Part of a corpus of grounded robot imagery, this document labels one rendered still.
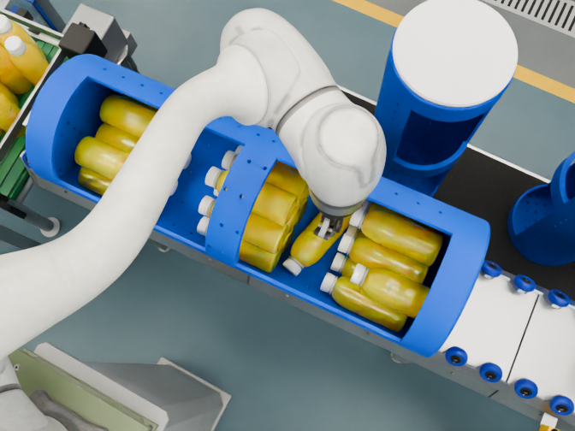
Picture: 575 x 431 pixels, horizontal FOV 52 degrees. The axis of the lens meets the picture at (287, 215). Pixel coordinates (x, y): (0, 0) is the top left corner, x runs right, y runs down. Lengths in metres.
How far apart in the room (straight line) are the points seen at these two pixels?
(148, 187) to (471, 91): 0.92
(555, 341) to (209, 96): 0.96
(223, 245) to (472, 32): 0.75
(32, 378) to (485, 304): 0.95
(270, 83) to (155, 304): 1.68
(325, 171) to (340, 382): 1.61
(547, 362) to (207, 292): 1.32
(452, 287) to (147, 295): 1.51
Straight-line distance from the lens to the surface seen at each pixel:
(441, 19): 1.45
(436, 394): 2.27
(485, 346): 1.35
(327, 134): 0.67
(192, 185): 1.36
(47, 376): 1.28
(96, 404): 1.24
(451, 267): 1.03
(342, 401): 2.23
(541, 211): 2.29
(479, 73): 1.40
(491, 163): 2.30
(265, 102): 0.73
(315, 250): 1.21
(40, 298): 0.54
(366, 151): 0.67
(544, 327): 1.39
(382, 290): 1.12
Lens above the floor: 2.23
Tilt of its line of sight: 75 degrees down
